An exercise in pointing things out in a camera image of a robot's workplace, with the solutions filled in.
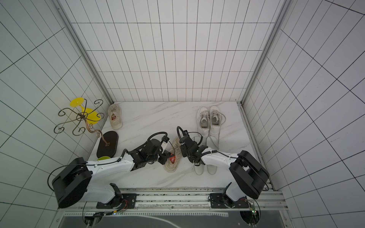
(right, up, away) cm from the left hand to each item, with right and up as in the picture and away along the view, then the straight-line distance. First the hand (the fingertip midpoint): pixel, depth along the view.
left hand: (167, 156), depth 85 cm
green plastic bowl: (-39, -1, -1) cm, 39 cm away
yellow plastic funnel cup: (-39, +25, -12) cm, 47 cm away
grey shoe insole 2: (+30, +7, +10) cm, 32 cm away
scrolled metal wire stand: (-42, +23, -14) cm, 50 cm away
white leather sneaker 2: (+34, +23, +13) cm, 43 cm away
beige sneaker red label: (+4, -3, -6) cm, 8 cm away
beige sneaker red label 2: (-42, +27, +19) cm, 54 cm away
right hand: (+12, +7, +6) cm, 15 cm away
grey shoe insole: (+19, -8, -2) cm, 20 cm away
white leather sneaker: (+24, +21, +12) cm, 34 cm away
